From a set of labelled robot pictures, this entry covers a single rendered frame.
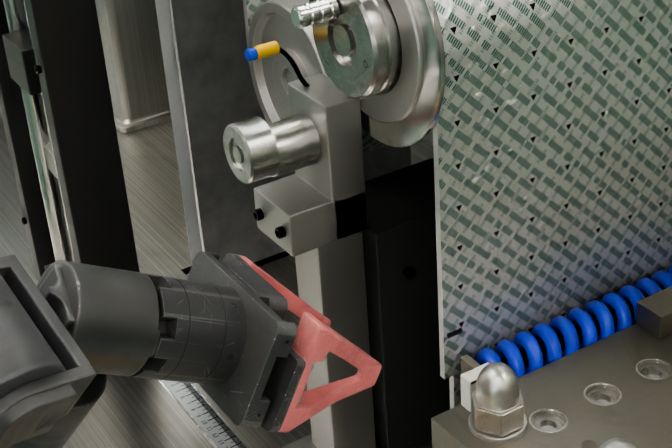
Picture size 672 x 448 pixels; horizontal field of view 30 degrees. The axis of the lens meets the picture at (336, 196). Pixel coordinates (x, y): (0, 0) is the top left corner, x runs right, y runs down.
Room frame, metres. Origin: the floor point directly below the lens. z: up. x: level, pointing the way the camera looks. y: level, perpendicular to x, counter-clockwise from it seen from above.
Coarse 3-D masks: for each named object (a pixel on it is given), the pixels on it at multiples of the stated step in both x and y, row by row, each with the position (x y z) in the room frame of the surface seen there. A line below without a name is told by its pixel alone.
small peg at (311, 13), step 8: (320, 0) 0.72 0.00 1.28; (328, 0) 0.72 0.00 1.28; (336, 0) 0.72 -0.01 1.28; (296, 8) 0.71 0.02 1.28; (304, 8) 0.71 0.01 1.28; (312, 8) 0.71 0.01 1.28; (320, 8) 0.71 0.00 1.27; (328, 8) 0.71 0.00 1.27; (336, 8) 0.71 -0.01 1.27; (296, 16) 0.71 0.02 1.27; (304, 16) 0.70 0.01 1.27; (312, 16) 0.71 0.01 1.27; (320, 16) 0.71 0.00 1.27; (328, 16) 0.71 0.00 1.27; (336, 16) 0.72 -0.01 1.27; (296, 24) 0.71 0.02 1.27; (304, 24) 0.70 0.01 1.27; (312, 24) 0.71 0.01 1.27
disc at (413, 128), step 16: (416, 0) 0.68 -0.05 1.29; (432, 0) 0.67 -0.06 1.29; (416, 16) 0.68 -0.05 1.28; (432, 16) 0.67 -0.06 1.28; (432, 32) 0.67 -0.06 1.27; (432, 48) 0.67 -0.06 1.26; (432, 64) 0.67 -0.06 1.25; (432, 80) 0.67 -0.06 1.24; (432, 96) 0.67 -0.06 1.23; (416, 112) 0.68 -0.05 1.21; (432, 112) 0.67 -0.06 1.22; (368, 128) 0.73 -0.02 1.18; (384, 128) 0.72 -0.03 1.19; (400, 128) 0.70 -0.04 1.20; (416, 128) 0.68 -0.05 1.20; (400, 144) 0.70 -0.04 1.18
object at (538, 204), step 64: (640, 64) 0.76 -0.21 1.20; (448, 128) 0.68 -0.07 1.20; (512, 128) 0.70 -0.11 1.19; (576, 128) 0.73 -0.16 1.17; (640, 128) 0.76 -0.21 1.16; (448, 192) 0.68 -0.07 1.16; (512, 192) 0.70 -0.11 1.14; (576, 192) 0.73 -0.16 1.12; (640, 192) 0.76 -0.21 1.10; (448, 256) 0.68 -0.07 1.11; (512, 256) 0.70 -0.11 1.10; (576, 256) 0.73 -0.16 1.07; (640, 256) 0.76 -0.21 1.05; (448, 320) 0.68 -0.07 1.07; (512, 320) 0.70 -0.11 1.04
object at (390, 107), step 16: (400, 0) 0.69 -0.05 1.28; (400, 16) 0.69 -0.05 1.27; (400, 32) 0.69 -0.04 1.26; (416, 32) 0.68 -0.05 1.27; (416, 48) 0.68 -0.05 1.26; (416, 64) 0.68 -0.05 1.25; (400, 80) 0.69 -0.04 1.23; (416, 80) 0.68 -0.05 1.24; (384, 96) 0.71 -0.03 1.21; (400, 96) 0.69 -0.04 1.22; (416, 96) 0.68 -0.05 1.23; (368, 112) 0.73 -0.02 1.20; (384, 112) 0.71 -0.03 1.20; (400, 112) 0.70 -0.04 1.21
